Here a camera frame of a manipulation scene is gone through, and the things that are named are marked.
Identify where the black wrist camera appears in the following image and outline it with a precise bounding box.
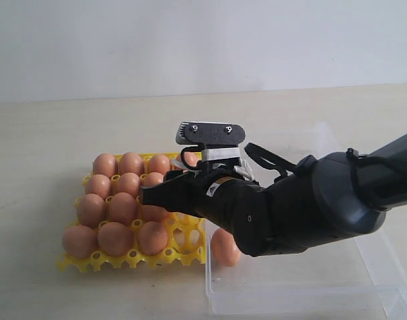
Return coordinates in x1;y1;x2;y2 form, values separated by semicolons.
175;121;246;161

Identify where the brown egg twelve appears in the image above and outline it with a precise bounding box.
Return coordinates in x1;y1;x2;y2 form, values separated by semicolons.
137;221;168;255

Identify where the brown egg fourteen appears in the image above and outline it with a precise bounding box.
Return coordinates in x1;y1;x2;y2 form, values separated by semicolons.
115;173;141;198

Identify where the brown egg five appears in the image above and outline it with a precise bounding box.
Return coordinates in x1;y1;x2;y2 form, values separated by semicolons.
62;225;98;259

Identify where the yellow plastic egg tray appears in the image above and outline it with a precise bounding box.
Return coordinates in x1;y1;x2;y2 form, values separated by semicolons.
57;152;206;272

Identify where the brown egg seven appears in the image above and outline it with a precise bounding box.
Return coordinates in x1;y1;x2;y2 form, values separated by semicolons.
76;193;106;229

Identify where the brown egg ten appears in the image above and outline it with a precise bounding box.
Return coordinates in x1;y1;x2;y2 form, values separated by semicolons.
141;205;172;223

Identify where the brown egg six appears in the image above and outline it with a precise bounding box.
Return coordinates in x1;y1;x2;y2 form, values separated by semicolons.
97;222;134;257

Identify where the brown egg eleven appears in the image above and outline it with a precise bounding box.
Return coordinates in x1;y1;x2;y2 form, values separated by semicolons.
143;172;164;187

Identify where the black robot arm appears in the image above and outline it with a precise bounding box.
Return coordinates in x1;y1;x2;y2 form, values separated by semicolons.
140;122;407;257

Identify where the brown egg fifteen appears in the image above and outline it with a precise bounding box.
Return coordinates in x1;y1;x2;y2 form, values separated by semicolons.
210;228;242;267

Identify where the brown egg eight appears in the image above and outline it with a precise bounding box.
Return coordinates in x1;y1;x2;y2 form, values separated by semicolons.
85;174;111;199

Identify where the brown egg nine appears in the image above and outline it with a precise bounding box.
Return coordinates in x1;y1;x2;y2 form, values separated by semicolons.
107;193;139;226

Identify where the clear plastic container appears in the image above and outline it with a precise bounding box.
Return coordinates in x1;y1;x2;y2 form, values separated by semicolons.
205;123;407;319

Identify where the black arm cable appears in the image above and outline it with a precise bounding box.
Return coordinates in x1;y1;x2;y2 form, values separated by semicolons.
244;142;298;181

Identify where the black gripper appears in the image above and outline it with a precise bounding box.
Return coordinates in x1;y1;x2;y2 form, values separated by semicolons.
139;166;267;233

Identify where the brown egg four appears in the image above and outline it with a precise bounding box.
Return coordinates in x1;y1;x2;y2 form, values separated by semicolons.
175;152;199;168

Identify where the brown egg one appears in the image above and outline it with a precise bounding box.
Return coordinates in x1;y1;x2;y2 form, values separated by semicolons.
92;153;118;178

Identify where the brown egg three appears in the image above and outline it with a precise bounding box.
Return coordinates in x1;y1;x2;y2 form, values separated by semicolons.
147;154;171;175

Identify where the brown egg two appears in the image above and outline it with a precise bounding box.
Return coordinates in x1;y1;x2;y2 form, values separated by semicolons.
119;152;145;176

